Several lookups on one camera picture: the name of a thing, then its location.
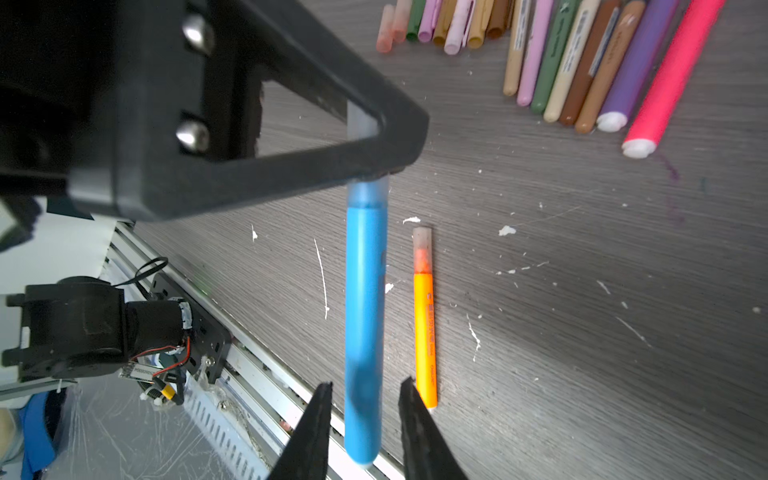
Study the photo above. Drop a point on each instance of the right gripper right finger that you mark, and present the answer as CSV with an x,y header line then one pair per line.
x,y
426,455

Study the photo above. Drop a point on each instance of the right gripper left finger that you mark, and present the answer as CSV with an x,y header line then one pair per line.
x,y
306,454

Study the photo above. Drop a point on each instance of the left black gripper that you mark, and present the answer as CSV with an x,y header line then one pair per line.
x,y
151,110

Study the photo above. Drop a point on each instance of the orange marker pen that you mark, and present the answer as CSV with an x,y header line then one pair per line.
x,y
424,318

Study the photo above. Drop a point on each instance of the blue marker pen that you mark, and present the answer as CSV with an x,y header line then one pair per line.
x,y
366,250

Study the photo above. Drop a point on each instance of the clear red marker cap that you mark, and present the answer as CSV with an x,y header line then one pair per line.
x,y
385,37

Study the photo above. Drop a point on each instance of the green pen cap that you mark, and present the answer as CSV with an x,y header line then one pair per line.
x,y
414,20

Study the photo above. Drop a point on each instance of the purple pink pen cap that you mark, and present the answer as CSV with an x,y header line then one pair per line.
x,y
428,21

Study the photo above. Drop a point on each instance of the ochre pen cap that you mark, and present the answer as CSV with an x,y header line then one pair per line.
x,y
444,20

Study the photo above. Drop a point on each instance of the cream beige marker pen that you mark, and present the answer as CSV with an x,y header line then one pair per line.
x,y
582,24

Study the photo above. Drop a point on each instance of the tan brown marker pen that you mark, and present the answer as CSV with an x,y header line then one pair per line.
x,y
517,45

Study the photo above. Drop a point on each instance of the red pink marker pen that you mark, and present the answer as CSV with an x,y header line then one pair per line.
x,y
671,78

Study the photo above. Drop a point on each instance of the purple marker pen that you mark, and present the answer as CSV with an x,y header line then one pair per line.
x,y
636,65

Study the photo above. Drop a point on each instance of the tan pen cap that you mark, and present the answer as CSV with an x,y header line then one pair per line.
x,y
479,23

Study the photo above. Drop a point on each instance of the brown pen cap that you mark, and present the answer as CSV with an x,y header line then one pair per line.
x,y
500,18

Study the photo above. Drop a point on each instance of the aluminium front rail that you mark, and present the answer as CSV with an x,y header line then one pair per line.
x,y
284,308

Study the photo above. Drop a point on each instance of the white slotted cable duct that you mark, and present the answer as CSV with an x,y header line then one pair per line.
x,y
235,451

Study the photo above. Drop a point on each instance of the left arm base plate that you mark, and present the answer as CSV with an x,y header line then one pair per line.
x,y
211,340

